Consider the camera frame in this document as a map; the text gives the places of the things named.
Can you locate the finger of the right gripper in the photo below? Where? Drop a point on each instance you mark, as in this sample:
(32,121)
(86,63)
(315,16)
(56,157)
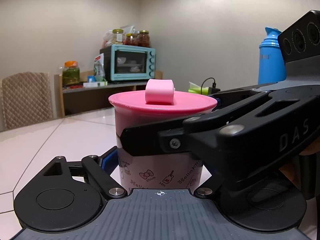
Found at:
(234,100)
(168,136)

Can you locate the green pickle jar orange lid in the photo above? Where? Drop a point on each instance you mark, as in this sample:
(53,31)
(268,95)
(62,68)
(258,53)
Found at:
(70,73)

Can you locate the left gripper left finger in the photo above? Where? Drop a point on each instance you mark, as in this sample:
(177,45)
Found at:
(98,170)

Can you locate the person right hand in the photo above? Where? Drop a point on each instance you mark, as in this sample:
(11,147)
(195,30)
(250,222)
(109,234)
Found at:
(303,171)

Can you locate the green white snack packet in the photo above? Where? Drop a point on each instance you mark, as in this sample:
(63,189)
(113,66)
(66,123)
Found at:
(98,68)

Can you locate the pink bottle cap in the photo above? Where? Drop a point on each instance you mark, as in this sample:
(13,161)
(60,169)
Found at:
(158,101)

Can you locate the pale contents jar gold lid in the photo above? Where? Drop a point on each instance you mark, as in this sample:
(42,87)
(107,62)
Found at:
(117,36)

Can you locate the white medicine box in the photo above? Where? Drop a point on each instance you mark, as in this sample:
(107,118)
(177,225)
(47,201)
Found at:
(95,84)

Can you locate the black charger with cable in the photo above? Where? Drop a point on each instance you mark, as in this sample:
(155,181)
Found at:
(212,89)

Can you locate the teal toaster oven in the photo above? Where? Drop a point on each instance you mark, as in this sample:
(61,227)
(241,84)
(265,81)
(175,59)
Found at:
(128,63)

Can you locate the wooden shelf unit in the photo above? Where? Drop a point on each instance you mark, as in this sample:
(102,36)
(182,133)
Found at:
(78,99)

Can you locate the blue thermos flask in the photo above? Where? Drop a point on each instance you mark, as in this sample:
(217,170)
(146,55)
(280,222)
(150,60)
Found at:
(271,64)

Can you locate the pink Hello Kitty bottle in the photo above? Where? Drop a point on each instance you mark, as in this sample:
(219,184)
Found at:
(168,171)

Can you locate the green tissue pack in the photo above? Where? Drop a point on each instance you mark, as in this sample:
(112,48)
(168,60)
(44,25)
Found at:
(194,88)

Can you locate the quilted beige chair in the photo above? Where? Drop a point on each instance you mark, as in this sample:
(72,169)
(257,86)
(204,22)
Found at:
(26,99)

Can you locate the red chili jar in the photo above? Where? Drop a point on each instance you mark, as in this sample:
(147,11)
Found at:
(131,39)
(144,39)

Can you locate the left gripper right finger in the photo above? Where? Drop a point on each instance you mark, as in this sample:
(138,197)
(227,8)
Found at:
(210,188)

